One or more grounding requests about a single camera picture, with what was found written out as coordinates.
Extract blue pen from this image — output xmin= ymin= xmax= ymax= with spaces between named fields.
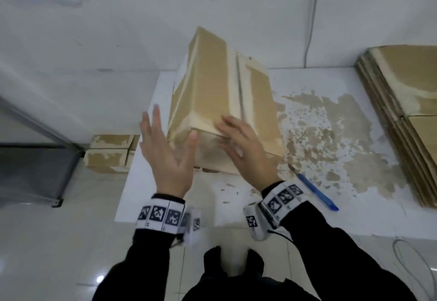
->
xmin=288 ymin=164 xmax=339 ymax=212

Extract stack of flattened cardboard boxes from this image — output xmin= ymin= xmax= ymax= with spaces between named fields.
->
xmin=355 ymin=44 xmax=437 ymax=209

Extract person's right hand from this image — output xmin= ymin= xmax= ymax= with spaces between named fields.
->
xmin=214 ymin=116 xmax=281 ymax=192

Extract white marker wristband tracker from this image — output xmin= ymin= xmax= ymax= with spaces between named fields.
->
xmin=243 ymin=180 xmax=305 ymax=242
xmin=134 ymin=193 xmax=203 ymax=246

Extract large brown cardboard box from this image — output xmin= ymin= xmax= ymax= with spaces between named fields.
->
xmin=167 ymin=26 xmax=285 ymax=175

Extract person's right forearm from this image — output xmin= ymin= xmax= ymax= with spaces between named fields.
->
xmin=273 ymin=201 xmax=420 ymax=301

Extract small brown cardboard box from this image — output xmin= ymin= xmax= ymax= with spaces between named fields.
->
xmin=84 ymin=149 xmax=136 ymax=175

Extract grey wall cable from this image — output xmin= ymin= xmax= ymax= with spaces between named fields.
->
xmin=305 ymin=0 xmax=323 ymax=69

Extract person's right leg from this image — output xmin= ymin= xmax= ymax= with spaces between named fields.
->
xmin=236 ymin=249 xmax=321 ymax=301

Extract person's left forearm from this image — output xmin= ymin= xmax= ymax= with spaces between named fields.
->
xmin=91 ymin=228 xmax=185 ymax=301

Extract white floor cable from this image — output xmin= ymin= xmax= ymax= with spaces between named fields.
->
xmin=393 ymin=237 xmax=437 ymax=301

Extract person's left leg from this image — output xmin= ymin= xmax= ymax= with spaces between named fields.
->
xmin=181 ymin=246 xmax=227 ymax=301

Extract person's leg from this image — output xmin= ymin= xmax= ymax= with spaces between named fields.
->
xmin=236 ymin=249 xmax=321 ymax=301
xmin=181 ymin=246 xmax=227 ymax=301

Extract person's left hand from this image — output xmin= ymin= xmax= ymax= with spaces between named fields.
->
xmin=139 ymin=104 xmax=200 ymax=201

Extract grey metal cabinet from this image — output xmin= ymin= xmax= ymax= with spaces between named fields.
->
xmin=0 ymin=95 xmax=86 ymax=208

